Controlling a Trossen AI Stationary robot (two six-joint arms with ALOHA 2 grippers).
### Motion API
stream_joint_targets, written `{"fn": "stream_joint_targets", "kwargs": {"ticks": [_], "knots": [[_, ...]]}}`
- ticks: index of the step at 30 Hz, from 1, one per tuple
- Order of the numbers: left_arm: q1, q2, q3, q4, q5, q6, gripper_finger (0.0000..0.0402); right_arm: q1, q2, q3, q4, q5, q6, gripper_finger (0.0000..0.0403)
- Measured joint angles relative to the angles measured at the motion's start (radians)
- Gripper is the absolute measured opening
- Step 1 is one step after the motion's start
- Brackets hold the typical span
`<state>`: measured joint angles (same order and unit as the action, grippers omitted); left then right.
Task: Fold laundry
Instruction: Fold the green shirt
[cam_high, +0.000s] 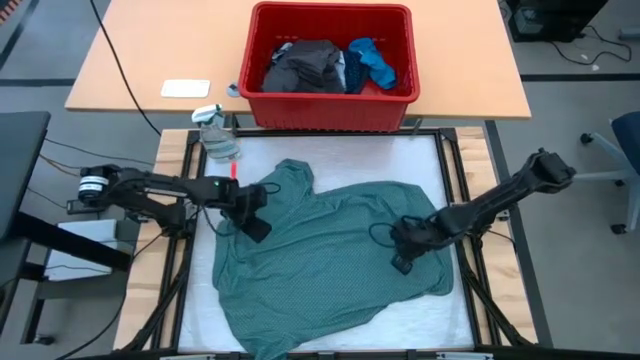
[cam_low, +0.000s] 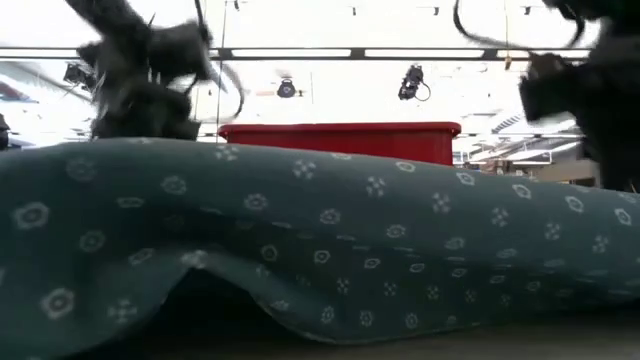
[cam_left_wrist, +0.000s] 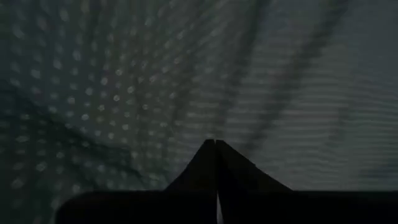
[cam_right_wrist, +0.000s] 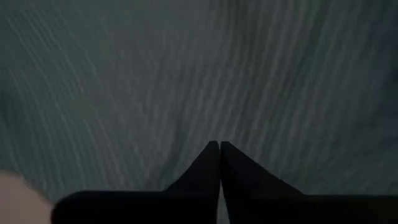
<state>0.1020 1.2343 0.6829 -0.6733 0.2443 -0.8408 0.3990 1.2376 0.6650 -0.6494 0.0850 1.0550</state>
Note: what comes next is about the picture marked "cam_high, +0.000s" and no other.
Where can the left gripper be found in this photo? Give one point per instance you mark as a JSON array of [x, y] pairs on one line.
[[257, 230]]

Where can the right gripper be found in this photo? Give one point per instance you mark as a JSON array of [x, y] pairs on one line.
[[402, 262]]

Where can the teal patterned button shirt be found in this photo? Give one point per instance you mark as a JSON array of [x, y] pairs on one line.
[[325, 260]]

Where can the dark grey trousers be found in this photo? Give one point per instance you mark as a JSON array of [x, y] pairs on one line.
[[305, 65]]

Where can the bright blue garment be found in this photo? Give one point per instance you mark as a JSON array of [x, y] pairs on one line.
[[375, 62]]

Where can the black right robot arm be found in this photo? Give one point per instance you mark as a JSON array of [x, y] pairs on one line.
[[500, 200]]

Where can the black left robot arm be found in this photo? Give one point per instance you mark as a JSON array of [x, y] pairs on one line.
[[165, 185]]

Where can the red plastic laundry bin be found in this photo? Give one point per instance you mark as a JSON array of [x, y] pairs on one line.
[[330, 112]]

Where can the red tag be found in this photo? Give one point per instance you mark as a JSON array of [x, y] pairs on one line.
[[233, 170]]

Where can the clear spray bottle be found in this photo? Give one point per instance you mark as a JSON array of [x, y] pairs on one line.
[[215, 135]]

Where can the small grey object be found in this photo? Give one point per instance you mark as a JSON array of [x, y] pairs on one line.
[[233, 90]]

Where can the white flat phone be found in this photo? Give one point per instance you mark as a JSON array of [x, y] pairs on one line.
[[185, 88]]

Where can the white patterned garment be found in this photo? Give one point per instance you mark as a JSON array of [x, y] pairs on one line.
[[281, 52]]

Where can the tan wooden desk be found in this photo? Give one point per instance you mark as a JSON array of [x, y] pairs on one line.
[[165, 45]]

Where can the black side desk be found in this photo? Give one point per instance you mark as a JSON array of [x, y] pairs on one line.
[[20, 165]]

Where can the blue office chair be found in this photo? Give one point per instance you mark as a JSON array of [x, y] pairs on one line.
[[630, 145]]

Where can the black equipment case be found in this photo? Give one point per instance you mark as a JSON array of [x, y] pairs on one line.
[[550, 20]]

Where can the grey floor box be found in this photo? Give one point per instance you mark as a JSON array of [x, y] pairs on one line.
[[630, 35]]

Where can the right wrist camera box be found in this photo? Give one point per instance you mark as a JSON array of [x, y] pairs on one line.
[[410, 232]]

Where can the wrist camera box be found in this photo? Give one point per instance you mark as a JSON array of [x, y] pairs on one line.
[[252, 197], [410, 232]]

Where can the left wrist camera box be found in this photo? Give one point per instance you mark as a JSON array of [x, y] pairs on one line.
[[252, 197]]

